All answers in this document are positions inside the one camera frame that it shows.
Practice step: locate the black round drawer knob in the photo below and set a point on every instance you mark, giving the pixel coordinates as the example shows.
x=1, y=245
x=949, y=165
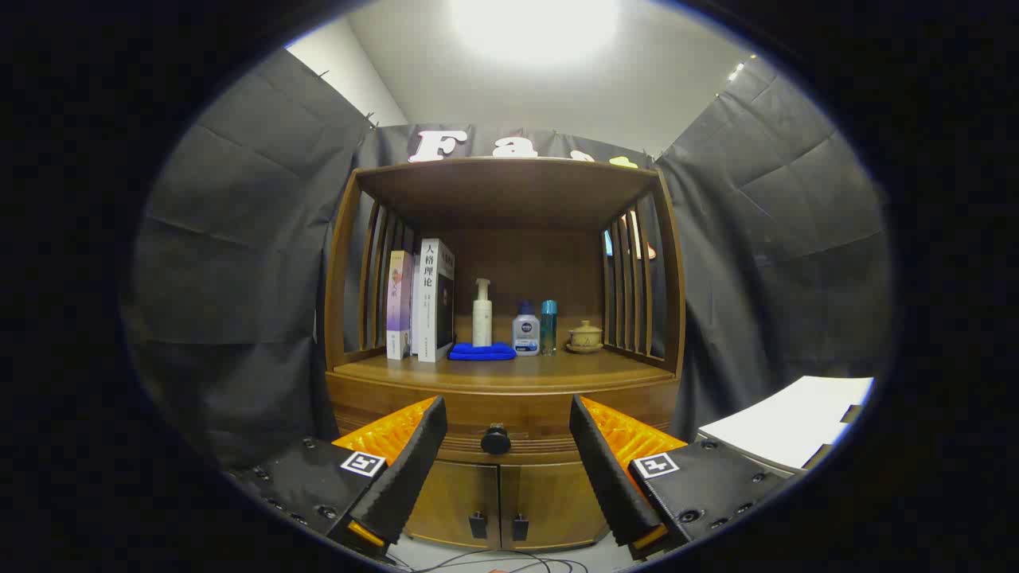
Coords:
x=495, y=440

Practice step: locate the black backdrop cloth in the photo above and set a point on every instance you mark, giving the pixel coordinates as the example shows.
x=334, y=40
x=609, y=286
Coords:
x=239, y=239

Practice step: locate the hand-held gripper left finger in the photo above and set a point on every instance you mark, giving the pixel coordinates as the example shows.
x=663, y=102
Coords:
x=414, y=454

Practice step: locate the small ceiling lamp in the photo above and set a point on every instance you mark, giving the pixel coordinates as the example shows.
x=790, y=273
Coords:
x=736, y=71

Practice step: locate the brown wooden drawer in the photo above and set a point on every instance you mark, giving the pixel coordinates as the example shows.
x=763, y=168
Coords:
x=509, y=406

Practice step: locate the white board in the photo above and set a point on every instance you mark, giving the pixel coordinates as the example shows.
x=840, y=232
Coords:
x=788, y=422

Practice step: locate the thick white book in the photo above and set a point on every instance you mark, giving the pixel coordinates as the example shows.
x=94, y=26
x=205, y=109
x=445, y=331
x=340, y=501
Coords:
x=434, y=302

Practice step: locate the blue folded cloth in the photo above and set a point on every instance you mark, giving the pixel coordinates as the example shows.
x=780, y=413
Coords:
x=482, y=352

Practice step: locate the white pump bottle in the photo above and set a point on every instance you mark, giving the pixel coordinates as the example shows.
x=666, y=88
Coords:
x=482, y=322

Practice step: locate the wooden cabinet door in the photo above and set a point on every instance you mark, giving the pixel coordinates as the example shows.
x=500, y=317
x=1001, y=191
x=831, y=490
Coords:
x=549, y=501
x=458, y=501

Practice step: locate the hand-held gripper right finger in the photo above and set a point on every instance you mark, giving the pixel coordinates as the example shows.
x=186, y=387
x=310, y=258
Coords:
x=601, y=461

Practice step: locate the brown wooden countertop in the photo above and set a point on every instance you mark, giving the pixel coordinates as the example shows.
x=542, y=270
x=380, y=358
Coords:
x=557, y=368

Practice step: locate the teal slim bottle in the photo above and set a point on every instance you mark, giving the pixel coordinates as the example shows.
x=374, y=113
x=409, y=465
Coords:
x=548, y=326

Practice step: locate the brown wooden cabinet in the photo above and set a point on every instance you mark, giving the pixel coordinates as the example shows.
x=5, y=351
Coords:
x=509, y=199

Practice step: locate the white bottle with blue cap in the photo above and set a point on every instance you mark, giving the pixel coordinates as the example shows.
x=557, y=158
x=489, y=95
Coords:
x=526, y=334

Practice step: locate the beige lidded teacup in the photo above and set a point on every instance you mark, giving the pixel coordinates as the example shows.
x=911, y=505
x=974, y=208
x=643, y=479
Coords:
x=586, y=336

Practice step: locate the purple book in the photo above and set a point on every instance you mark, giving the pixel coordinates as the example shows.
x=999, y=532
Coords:
x=398, y=302

